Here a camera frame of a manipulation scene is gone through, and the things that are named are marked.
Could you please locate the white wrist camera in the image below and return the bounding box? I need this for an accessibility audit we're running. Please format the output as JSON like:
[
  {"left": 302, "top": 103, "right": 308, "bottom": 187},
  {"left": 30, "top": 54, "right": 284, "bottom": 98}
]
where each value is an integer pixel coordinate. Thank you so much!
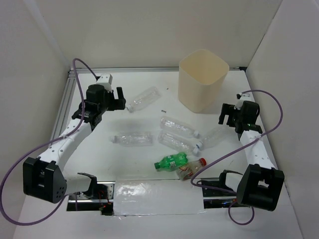
[
  {"left": 96, "top": 74, "right": 113, "bottom": 92},
  {"left": 234, "top": 93, "right": 252, "bottom": 110}
]

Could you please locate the beige plastic bin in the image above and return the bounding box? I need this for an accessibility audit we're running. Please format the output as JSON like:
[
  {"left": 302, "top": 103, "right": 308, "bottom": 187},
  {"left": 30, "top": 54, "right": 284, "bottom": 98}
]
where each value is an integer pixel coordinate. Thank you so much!
[{"left": 178, "top": 49, "right": 230, "bottom": 113}]

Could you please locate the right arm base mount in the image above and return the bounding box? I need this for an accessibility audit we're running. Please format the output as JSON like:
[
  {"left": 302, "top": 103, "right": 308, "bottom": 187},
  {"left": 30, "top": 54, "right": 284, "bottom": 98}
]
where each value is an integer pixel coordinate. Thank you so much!
[{"left": 198, "top": 178, "right": 236, "bottom": 209}]

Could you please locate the clear bottle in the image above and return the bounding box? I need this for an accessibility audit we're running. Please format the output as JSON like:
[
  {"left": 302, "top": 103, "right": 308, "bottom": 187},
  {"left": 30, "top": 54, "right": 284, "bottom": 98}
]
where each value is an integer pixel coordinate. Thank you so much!
[
  {"left": 158, "top": 130, "right": 199, "bottom": 156},
  {"left": 126, "top": 87, "right": 161, "bottom": 113},
  {"left": 196, "top": 126, "right": 227, "bottom": 150},
  {"left": 160, "top": 116, "right": 200, "bottom": 138},
  {"left": 110, "top": 132, "right": 153, "bottom": 147}
]

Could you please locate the green plastic bottle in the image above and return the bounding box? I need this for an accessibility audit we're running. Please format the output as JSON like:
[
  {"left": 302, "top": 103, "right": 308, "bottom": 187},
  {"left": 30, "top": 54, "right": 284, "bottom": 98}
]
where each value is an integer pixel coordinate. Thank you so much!
[{"left": 154, "top": 152, "right": 188, "bottom": 172}]

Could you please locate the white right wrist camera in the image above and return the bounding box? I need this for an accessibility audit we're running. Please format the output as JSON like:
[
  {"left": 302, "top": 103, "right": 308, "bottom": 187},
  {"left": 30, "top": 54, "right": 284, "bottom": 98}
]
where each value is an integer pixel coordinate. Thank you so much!
[{"left": 234, "top": 93, "right": 252, "bottom": 110}]

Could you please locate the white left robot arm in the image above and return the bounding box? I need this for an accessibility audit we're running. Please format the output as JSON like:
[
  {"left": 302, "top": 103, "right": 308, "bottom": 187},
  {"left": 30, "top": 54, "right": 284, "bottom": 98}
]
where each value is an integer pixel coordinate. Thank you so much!
[{"left": 23, "top": 84, "right": 126, "bottom": 204}]

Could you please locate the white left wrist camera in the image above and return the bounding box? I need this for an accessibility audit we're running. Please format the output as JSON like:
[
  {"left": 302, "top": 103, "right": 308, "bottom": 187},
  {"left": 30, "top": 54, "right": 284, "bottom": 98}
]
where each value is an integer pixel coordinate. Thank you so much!
[{"left": 96, "top": 74, "right": 113, "bottom": 92}]

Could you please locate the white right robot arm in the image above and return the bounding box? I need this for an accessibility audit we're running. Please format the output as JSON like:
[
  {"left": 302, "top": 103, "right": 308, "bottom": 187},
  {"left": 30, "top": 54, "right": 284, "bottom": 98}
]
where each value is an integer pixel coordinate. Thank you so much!
[{"left": 217, "top": 101, "right": 285, "bottom": 211}]

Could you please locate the aluminium frame rail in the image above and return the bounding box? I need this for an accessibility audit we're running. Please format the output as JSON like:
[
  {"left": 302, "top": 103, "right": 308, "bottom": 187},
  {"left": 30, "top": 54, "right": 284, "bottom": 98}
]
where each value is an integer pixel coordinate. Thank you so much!
[{"left": 51, "top": 67, "right": 250, "bottom": 139}]

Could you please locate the red cap milk bottle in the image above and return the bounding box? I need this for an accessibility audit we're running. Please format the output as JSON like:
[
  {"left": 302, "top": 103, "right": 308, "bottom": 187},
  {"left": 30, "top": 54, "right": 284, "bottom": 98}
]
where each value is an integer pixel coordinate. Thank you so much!
[{"left": 176, "top": 158, "right": 207, "bottom": 181}]

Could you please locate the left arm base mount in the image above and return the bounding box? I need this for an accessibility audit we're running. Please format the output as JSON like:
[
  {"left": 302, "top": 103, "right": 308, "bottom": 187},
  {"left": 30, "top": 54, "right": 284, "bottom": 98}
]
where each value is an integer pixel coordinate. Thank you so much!
[{"left": 66, "top": 181, "right": 115, "bottom": 216}]

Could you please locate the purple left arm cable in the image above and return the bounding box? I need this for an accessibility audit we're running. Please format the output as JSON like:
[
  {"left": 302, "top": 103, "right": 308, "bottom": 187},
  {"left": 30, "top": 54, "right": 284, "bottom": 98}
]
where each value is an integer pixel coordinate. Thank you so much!
[{"left": 0, "top": 58, "right": 103, "bottom": 226}]

